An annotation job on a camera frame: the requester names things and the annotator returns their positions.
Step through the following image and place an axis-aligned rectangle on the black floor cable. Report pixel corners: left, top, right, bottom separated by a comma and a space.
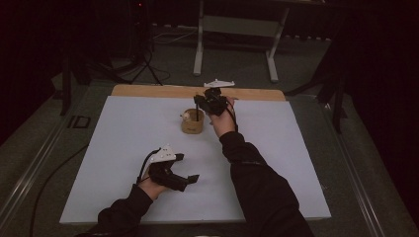
29, 143, 89, 237

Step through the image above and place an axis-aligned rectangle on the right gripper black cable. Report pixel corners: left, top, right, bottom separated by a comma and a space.
225, 97, 239, 133

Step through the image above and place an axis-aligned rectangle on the person's left hand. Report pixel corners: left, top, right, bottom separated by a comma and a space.
137, 177, 172, 201

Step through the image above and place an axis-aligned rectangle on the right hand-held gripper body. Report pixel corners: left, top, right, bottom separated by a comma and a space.
202, 78, 236, 117

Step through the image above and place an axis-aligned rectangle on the white floor cable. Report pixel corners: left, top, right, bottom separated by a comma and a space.
151, 30, 199, 45

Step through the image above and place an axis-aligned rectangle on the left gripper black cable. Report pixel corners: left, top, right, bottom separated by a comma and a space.
136, 148, 162, 186

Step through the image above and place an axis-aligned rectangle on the black metal stand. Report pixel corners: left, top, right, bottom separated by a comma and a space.
285, 39, 349, 134
59, 53, 92, 117

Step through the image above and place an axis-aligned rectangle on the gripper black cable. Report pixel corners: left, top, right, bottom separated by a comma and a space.
225, 97, 239, 133
136, 148, 162, 186

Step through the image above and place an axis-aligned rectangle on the black tripod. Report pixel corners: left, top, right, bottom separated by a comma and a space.
129, 0, 164, 87

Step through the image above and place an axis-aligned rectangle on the round wooden cup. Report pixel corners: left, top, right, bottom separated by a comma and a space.
180, 108, 206, 135

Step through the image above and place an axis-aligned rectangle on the white table mat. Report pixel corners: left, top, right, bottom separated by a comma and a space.
58, 95, 332, 225

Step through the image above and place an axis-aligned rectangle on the person's right hand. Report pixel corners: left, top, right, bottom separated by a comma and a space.
209, 96, 237, 139

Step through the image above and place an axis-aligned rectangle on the grey metal floor rail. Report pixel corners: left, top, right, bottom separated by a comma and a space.
320, 98, 386, 237
0, 86, 90, 222

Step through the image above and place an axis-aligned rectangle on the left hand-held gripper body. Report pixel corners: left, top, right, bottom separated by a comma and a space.
147, 143, 190, 193

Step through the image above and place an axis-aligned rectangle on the wooden table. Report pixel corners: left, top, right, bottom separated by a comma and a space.
111, 84, 287, 102

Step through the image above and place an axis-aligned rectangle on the white metal desk frame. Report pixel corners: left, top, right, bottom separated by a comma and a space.
193, 0, 291, 84

